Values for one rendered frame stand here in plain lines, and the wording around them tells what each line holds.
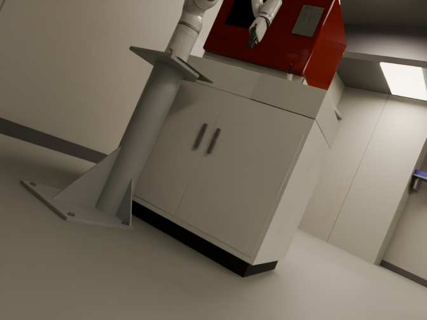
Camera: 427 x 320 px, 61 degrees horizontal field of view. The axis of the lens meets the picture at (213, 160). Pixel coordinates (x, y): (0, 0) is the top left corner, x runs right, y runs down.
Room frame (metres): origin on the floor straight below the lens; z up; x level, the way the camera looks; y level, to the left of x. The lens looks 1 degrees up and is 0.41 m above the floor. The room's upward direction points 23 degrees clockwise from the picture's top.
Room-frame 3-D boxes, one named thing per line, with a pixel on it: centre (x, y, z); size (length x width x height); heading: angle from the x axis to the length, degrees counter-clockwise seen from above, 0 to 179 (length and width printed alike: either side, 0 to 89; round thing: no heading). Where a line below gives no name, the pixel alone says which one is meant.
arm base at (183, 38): (1.84, 0.39, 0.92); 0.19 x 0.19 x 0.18
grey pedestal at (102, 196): (1.76, 0.45, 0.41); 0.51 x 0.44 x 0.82; 142
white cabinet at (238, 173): (2.17, -0.07, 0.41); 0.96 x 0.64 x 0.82; 63
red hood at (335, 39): (2.87, -0.12, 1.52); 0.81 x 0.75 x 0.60; 63
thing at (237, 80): (2.01, 0.18, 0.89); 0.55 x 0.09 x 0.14; 63
